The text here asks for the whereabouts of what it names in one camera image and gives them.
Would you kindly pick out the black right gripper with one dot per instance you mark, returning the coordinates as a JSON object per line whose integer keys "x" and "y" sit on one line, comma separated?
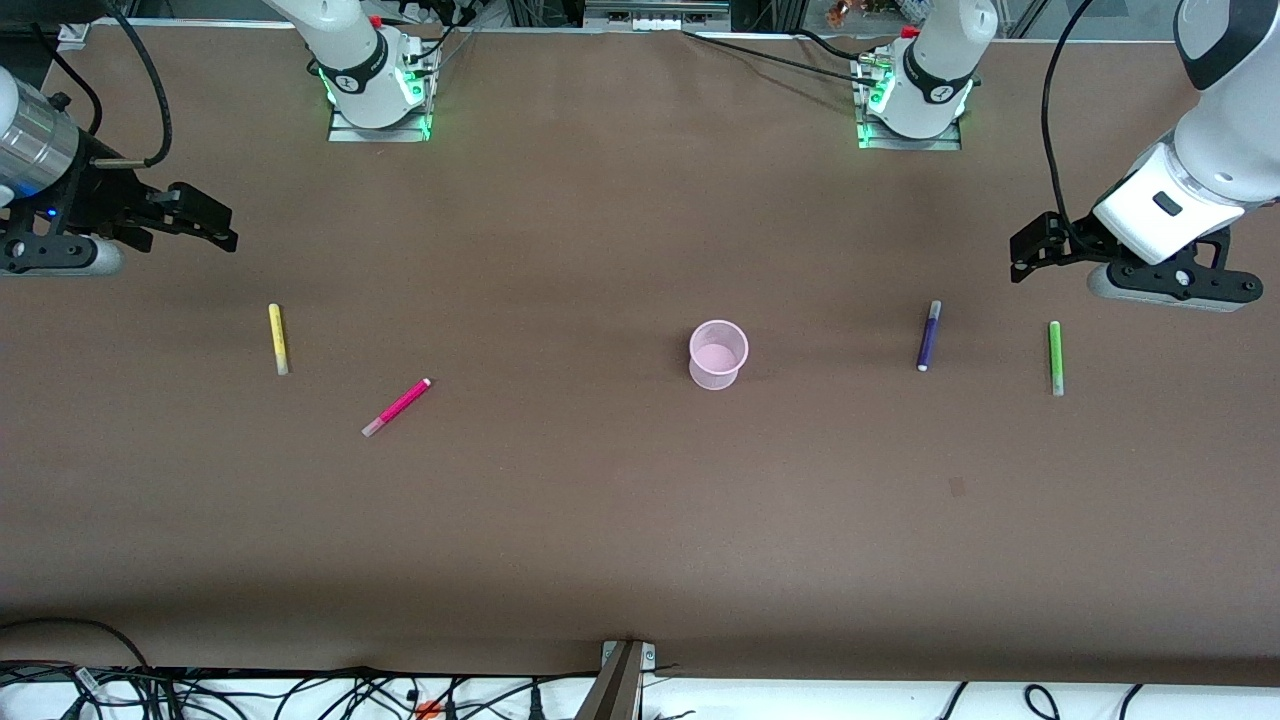
{"x": 103, "y": 197}

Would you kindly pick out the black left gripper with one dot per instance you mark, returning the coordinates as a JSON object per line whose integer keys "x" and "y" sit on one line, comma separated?
{"x": 1078, "y": 241}

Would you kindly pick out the purple pen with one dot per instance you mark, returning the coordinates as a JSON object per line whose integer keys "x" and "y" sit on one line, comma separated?
{"x": 929, "y": 340}

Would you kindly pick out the pink pen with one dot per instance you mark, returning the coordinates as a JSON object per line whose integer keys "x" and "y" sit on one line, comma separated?
{"x": 398, "y": 405}

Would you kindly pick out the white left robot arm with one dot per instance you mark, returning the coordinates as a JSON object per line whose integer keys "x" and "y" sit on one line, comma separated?
{"x": 1230, "y": 150}

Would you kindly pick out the pink pen holder cup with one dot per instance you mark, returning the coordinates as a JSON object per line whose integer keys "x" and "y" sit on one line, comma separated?
{"x": 718, "y": 378}

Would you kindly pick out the green pen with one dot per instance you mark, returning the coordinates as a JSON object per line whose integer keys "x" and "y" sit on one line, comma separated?
{"x": 1055, "y": 355}

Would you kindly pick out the yellow pen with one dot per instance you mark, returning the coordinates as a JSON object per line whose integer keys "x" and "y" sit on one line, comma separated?
{"x": 278, "y": 340}

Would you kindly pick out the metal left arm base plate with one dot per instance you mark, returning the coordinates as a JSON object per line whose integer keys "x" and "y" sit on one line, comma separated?
{"x": 940, "y": 145}

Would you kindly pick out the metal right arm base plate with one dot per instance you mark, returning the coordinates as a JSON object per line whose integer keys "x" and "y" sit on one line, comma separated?
{"x": 345, "y": 134}

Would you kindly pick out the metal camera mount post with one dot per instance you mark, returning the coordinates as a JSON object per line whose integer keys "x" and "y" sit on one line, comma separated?
{"x": 615, "y": 690}

